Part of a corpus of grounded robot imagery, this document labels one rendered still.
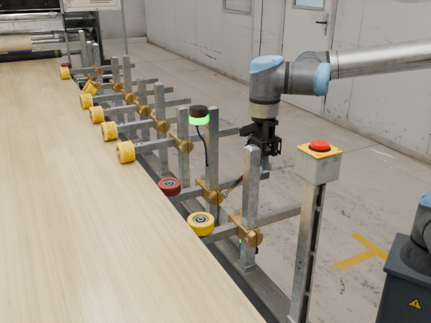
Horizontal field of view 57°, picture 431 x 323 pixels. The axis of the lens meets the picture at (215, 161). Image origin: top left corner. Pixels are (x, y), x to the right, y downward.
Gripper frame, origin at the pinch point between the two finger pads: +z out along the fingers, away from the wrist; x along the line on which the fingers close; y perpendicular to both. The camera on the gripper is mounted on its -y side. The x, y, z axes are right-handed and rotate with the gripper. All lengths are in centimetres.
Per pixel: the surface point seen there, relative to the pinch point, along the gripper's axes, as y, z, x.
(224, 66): -493, 83, 258
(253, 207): 11.0, 4.4, -8.2
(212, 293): 32.9, 8.0, -32.8
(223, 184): -18.3, 12.7, -2.1
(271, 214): 5.9, 13.1, 2.6
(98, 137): -75, 8, -35
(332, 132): -203, 98, 234
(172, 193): -15.8, 9.4, -23.0
